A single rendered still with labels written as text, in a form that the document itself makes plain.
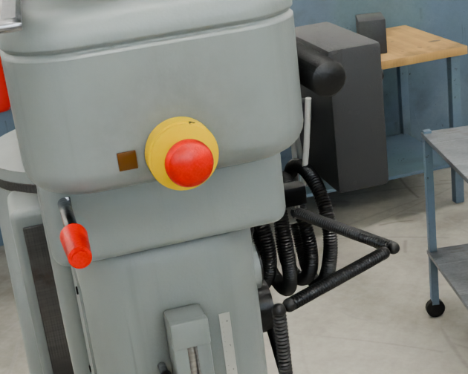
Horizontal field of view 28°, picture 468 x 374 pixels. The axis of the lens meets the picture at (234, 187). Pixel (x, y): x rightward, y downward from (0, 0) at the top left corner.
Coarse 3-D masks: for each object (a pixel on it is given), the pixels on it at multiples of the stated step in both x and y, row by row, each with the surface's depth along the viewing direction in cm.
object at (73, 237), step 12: (60, 204) 86; (72, 216) 83; (72, 228) 78; (84, 228) 80; (60, 240) 79; (72, 240) 76; (84, 240) 76; (72, 252) 75; (84, 252) 75; (72, 264) 75; (84, 264) 75
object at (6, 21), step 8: (0, 0) 79; (8, 0) 78; (16, 0) 78; (0, 8) 74; (8, 8) 73; (16, 8) 73; (0, 16) 70; (8, 16) 69; (16, 16) 69; (0, 24) 66; (8, 24) 66; (16, 24) 66; (0, 32) 66; (8, 32) 67
